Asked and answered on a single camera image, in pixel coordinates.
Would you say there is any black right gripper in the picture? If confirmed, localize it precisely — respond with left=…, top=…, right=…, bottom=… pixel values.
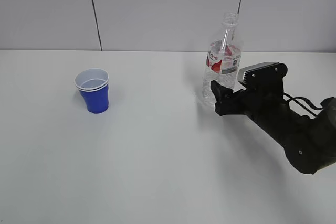
left=211, top=80, right=289, bottom=124

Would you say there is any clear Wahaha water bottle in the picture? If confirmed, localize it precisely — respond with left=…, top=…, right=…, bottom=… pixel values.
left=202, top=12, right=243, bottom=107

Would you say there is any blue paper cup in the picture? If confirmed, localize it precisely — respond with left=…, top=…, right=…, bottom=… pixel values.
left=75, top=68, right=109, bottom=114

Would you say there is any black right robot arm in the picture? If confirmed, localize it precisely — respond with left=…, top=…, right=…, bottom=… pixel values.
left=211, top=81, right=335, bottom=174

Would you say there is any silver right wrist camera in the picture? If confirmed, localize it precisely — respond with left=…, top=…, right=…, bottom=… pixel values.
left=237, top=62, right=288, bottom=93

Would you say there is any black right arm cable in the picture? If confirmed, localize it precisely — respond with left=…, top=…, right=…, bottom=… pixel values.
left=282, top=92, right=326, bottom=117

